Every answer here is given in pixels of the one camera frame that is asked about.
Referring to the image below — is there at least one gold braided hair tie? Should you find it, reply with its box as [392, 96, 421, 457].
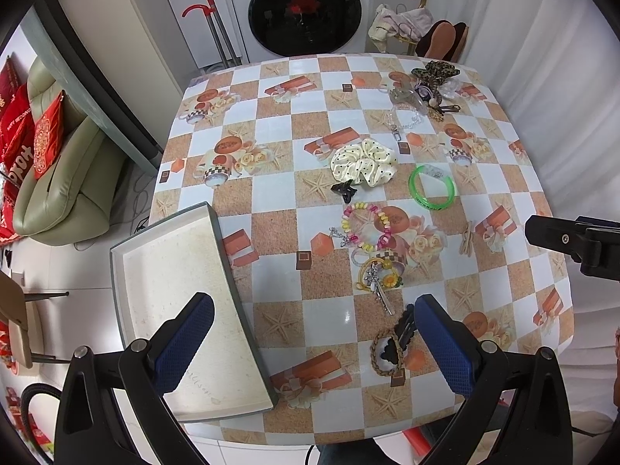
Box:
[370, 327, 408, 378]

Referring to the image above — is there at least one yellow flower hair tie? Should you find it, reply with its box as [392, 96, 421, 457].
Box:
[354, 256, 405, 294]

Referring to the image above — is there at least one pink yellow coil bracelet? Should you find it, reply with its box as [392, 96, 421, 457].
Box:
[340, 201, 394, 253]

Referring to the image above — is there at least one green plastic bangle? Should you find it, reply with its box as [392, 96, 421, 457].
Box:
[408, 164, 456, 211]

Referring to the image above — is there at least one small black claw clip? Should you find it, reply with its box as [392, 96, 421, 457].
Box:
[331, 179, 357, 205]

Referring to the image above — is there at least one cream polka dot scrunchie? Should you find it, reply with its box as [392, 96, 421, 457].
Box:
[330, 139, 398, 188]

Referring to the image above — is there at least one grey rimmed white tray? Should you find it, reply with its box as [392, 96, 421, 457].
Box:
[109, 203, 276, 422]

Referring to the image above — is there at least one red cloth below table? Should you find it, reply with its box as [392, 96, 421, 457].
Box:
[403, 427, 432, 458]

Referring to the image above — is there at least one checkered printed tablecloth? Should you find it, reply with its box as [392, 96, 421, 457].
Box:
[152, 53, 574, 445]

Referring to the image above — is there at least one wooden chair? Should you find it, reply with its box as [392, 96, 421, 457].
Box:
[1, 273, 69, 369]

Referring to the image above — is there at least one green leather sofa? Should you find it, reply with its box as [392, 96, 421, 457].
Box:
[13, 59, 126, 246]

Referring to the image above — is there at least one leopard print bow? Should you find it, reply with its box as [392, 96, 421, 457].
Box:
[411, 60, 460, 90]

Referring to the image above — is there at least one grey translucent claw clip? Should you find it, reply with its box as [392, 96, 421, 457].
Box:
[389, 88, 428, 115]

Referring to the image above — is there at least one brown slipper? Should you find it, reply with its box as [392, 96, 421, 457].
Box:
[415, 20, 469, 63]

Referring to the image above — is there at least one red embroidered cushion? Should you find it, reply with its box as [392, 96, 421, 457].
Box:
[33, 90, 65, 179]

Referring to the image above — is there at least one pile of pink clothes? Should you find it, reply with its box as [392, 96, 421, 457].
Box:
[368, 4, 434, 53]

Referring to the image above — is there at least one white washing machine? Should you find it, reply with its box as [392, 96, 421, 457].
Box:
[231, 0, 371, 63]

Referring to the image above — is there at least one black cable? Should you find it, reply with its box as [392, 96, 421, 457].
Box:
[20, 382, 64, 465]

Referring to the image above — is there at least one gold chain trinket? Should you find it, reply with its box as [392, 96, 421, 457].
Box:
[428, 104, 462, 122]

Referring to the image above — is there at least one clear bead chain with clasp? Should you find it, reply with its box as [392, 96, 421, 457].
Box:
[386, 104, 428, 143]

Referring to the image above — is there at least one red handled mop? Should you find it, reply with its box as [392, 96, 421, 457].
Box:
[181, 0, 242, 68]

